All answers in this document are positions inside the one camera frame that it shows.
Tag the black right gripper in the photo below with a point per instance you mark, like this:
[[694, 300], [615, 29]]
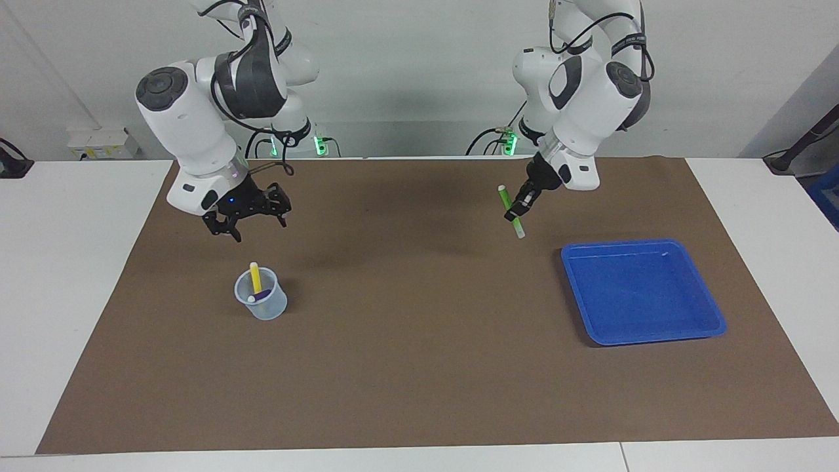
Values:
[[242, 200]]

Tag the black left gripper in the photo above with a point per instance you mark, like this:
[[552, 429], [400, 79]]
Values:
[[544, 174]]

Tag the green pen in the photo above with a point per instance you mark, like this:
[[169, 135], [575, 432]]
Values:
[[503, 196]]

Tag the yellow pen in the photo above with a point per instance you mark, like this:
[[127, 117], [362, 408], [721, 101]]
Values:
[[255, 275]]

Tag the purple pen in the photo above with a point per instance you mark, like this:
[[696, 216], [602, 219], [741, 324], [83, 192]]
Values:
[[262, 295]]

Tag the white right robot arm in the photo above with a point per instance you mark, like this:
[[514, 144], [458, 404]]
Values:
[[190, 131]]

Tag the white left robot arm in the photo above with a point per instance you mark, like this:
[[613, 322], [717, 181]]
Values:
[[583, 111]]

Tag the blue plastic tray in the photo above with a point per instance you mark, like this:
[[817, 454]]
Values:
[[642, 295]]

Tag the translucent plastic cup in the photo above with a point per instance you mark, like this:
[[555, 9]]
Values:
[[265, 309]]

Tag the brown table mat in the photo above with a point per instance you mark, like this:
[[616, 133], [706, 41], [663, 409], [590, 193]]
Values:
[[419, 328]]

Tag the white power strip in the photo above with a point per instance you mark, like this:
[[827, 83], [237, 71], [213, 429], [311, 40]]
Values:
[[101, 144]]

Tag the black clamp base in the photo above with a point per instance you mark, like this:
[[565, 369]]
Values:
[[13, 167]]

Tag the black stand pole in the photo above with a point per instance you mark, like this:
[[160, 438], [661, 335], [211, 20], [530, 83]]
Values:
[[796, 147]]

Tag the blue box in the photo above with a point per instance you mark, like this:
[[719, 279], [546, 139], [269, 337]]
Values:
[[827, 196]]

